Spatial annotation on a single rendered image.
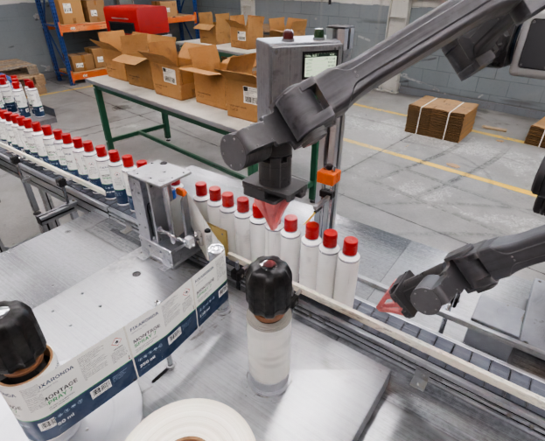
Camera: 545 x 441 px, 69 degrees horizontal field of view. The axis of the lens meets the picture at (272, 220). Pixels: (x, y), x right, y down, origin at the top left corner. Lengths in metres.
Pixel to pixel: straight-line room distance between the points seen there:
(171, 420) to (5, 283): 0.84
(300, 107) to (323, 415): 0.57
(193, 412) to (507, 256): 0.57
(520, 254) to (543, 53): 0.59
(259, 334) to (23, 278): 0.85
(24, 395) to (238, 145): 0.50
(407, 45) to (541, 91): 5.65
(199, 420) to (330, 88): 0.53
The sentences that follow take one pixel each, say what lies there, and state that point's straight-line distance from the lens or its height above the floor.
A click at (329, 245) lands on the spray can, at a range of 0.93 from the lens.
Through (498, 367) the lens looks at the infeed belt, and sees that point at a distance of 1.02.
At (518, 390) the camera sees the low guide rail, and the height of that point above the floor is 0.91.
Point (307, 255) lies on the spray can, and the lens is 0.97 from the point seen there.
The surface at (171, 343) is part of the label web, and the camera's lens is 0.88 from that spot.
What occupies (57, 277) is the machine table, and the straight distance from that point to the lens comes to 1.34.
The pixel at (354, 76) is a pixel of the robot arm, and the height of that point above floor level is 1.47.
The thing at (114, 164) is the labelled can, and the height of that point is 1.05.
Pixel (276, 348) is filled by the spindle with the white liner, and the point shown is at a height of 1.02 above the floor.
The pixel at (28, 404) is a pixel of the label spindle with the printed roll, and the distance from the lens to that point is 0.78.
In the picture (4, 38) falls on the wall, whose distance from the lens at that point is 8.31.
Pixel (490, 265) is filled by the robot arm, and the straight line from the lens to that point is 0.80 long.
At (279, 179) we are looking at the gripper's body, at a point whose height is 1.30.
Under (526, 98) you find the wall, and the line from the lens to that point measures 6.30.
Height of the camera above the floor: 1.59
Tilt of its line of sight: 32 degrees down
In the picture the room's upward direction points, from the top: straight up
